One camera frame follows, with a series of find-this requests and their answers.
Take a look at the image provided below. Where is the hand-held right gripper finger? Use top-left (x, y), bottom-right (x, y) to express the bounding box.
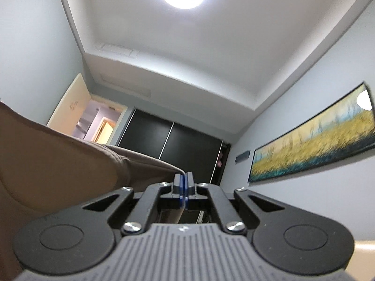
top-left (70, 173), bottom-right (186, 235)
top-left (185, 172), bottom-right (287, 235)

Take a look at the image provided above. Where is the taupe shirt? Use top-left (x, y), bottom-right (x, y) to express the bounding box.
top-left (0, 102), bottom-right (186, 281)

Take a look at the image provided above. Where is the black sliding wardrobe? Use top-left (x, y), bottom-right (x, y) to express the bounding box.
top-left (116, 108), bottom-right (232, 188)

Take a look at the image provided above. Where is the open doorway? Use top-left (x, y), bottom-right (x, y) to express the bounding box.
top-left (73, 94), bottom-right (128, 145)

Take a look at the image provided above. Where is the yellow field painting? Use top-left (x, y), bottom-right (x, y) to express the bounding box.
top-left (247, 82), bottom-right (375, 183)

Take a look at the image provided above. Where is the cream room door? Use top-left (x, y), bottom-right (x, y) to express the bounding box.
top-left (47, 73), bottom-right (92, 137)

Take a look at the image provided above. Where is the beige padded headboard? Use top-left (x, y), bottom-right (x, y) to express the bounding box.
top-left (353, 238), bottom-right (375, 270)

